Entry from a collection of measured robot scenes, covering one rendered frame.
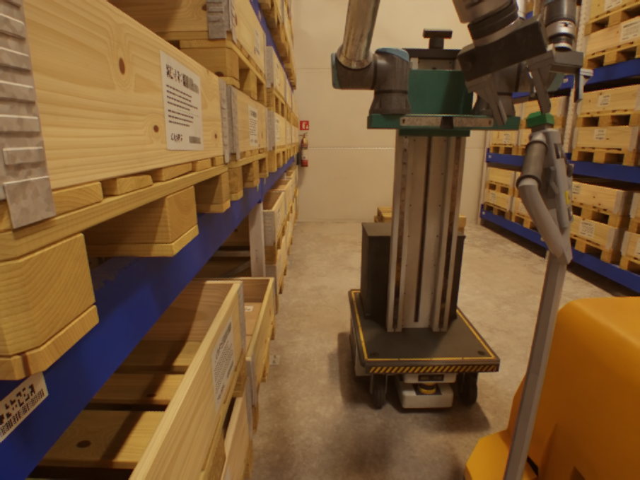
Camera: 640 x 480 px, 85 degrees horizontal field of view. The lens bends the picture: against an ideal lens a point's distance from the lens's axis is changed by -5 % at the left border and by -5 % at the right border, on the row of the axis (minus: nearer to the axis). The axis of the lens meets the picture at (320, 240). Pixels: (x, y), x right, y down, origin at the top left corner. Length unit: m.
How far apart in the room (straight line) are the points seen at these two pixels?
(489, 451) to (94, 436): 1.19
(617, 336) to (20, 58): 1.27
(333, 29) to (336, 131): 1.53
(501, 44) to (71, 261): 0.66
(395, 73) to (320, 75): 4.56
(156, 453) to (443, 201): 1.72
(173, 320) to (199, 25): 0.86
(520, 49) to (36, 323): 0.71
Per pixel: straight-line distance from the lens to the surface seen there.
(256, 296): 2.12
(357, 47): 1.58
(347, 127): 6.17
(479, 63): 0.72
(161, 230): 0.64
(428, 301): 2.17
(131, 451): 0.92
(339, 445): 1.93
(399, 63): 1.71
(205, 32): 1.20
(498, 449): 1.52
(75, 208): 0.41
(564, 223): 0.87
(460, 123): 1.75
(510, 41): 0.71
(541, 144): 0.81
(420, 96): 1.87
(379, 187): 6.29
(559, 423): 1.32
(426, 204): 2.00
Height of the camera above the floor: 1.37
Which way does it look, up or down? 15 degrees down
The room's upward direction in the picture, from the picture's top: straight up
